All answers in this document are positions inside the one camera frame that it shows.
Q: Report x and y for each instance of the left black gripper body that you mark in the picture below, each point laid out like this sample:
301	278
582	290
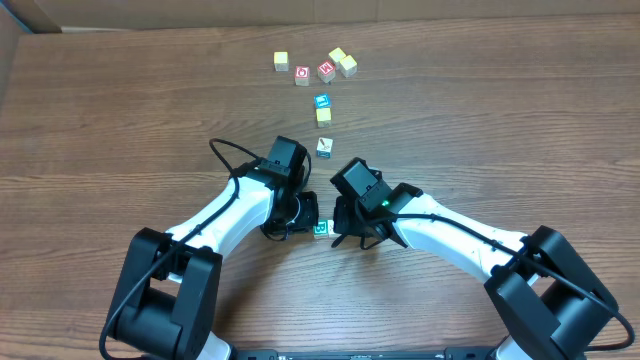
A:
299	211

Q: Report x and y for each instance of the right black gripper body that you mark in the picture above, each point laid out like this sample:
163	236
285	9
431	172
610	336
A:
347	220

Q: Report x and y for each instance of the plain white wooden block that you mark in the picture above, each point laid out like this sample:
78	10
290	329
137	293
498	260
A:
330	229

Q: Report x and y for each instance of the green letter block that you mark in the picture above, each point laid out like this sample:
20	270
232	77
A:
321	229

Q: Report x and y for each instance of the white blue picture block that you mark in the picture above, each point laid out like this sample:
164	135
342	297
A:
324	147

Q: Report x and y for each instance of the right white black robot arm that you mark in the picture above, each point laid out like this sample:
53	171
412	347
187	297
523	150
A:
550	301

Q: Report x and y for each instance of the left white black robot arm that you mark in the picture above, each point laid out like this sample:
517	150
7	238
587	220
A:
164	302

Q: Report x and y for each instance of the yellow block centre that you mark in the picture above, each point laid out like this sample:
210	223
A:
323	117

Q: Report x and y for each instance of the yellow block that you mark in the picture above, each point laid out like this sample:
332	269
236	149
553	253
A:
281	61
336	56
348	66
323	117

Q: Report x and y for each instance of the red block with circle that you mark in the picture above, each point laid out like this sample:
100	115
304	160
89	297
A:
302	76

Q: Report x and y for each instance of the red block letter E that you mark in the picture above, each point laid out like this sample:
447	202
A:
326	71

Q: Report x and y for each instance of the yellow block far right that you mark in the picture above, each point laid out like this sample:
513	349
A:
348	66

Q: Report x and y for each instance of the far left yellow block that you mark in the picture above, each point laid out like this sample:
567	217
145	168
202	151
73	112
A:
281	61

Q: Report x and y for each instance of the yellow block behind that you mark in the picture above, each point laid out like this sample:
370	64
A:
336	56

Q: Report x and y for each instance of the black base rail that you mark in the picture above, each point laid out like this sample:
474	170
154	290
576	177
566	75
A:
450	353

